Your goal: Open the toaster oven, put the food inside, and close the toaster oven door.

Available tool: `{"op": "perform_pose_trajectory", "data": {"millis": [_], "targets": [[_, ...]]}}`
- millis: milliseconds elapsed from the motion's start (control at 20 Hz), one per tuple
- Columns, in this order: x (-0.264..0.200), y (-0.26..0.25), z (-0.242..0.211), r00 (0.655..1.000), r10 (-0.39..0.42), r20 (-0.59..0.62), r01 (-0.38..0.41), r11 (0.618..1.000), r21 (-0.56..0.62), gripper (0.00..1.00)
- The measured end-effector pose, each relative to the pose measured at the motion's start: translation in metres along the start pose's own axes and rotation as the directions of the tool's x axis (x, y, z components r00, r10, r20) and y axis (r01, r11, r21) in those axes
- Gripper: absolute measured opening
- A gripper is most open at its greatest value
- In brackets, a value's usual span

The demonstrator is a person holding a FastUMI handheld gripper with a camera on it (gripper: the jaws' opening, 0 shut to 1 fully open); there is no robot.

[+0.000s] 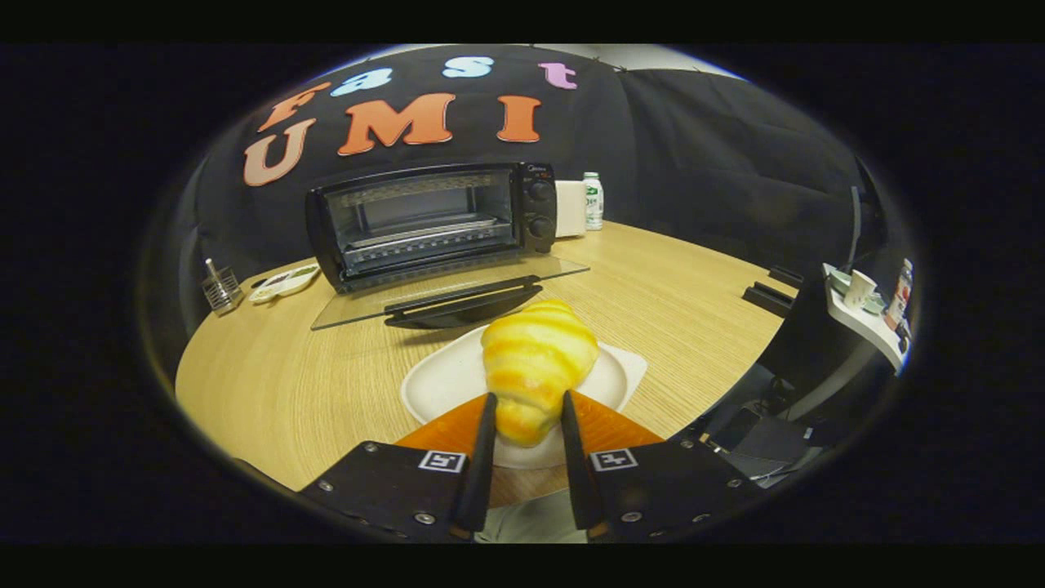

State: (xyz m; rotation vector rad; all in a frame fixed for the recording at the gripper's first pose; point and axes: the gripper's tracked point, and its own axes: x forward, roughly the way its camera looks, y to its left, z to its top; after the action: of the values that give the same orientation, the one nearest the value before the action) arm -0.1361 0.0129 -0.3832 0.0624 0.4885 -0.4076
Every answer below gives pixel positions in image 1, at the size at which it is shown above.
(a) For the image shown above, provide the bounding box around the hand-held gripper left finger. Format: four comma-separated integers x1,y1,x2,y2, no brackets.
298,392,499,543

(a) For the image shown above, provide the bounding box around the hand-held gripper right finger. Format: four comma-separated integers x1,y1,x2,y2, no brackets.
560,390,764,543

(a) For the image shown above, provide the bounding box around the yellow croissant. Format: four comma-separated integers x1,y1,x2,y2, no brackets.
480,299,601,448

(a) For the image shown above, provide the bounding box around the black toaster oven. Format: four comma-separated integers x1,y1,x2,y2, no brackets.
305,162,590,332

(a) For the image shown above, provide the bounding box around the person's grey clothing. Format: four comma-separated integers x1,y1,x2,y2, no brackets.
474,488,590,545

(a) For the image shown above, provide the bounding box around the white plate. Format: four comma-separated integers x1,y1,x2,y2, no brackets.
399,325,648,470

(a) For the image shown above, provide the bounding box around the white box appliance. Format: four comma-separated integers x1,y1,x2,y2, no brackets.
555,180,589,238

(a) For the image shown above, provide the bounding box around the white bottle green label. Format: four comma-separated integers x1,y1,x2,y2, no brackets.
582,171,605,232

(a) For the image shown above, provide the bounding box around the white divided snack dish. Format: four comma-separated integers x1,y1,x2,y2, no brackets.
248,263,321,305

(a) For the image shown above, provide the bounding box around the white side shelf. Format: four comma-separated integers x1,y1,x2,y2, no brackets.
822,261,911,372

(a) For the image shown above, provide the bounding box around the white paper cup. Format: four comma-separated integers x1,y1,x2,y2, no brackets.
843,269,877,311

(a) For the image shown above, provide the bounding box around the black backdrop cloth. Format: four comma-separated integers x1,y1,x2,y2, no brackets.
176,45,887,278

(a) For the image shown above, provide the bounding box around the red label bottle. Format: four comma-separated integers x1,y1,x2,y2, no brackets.
886,258,914,332

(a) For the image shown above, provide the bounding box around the metal wire utensil holder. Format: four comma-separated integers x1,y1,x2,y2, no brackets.
202,258,244,315

